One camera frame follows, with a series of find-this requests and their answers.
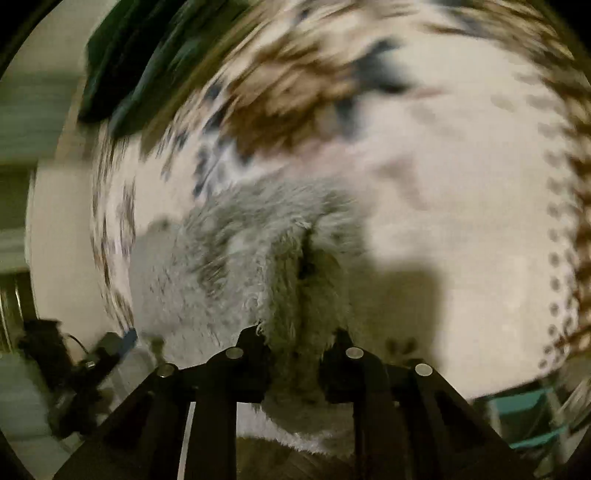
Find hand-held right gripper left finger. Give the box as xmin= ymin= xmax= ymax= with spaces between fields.
xmin=53 ymin=325 xmax=273 ymax=480

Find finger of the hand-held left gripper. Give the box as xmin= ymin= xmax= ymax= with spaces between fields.
xmin=83 ymin=328 xmax=139 ymax=385

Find dark green blanket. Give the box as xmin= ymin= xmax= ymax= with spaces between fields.
xmin=78 ymin=0 xmax=252 ymax=139

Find floral bedsheet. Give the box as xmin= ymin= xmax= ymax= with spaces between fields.
xmin=90 ymin=0 xmax=585 ymax=402

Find grey fluffy pants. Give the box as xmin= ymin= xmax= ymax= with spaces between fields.
xmin=129 ymin=178 xmax=370 ymax=455

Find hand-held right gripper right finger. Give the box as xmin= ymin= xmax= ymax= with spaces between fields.
xmin=321 ymin=328 xmax=541 ymax=480

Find teal stool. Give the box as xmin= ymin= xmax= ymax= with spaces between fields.
xmin=484 ymin=387 xmax=574 ymax=452

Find brown checkered blanket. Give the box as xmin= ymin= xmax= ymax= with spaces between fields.
xmin=536 ymin=28 xmax=591 ymax=370

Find grey-green curtain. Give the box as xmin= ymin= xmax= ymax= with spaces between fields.
xmin=0 ymin=69 xmax=81 ymax=273

